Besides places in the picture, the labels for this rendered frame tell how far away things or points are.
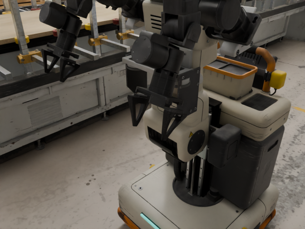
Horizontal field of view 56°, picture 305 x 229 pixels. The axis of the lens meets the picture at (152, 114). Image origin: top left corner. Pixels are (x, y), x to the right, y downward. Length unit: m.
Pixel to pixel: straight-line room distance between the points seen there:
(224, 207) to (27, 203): 1.20
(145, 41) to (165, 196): 1.04
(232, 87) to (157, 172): 0.68
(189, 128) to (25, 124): 1.52
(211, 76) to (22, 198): 1.41
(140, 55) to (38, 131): 1.83
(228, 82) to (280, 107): 0.24
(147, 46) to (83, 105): 1.95
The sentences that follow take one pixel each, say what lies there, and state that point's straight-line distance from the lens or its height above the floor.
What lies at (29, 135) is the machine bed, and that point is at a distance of 2.33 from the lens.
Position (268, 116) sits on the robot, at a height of 0.80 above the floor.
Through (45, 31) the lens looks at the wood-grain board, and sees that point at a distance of 2.09.
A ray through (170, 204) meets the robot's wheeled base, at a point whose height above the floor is 0.28.
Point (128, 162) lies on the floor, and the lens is 2.16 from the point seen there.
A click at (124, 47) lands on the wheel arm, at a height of 0.82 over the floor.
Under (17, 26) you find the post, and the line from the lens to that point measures 1.83.
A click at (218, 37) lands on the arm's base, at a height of 1.15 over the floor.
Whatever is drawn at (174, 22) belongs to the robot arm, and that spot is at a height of 1.23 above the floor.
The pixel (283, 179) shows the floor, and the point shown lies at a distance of 2.20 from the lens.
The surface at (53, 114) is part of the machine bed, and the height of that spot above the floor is 0.25.
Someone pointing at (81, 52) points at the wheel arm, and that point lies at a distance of 1.85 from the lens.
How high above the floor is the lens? 1.36
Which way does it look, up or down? 30 degrees down
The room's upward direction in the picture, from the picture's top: straight up
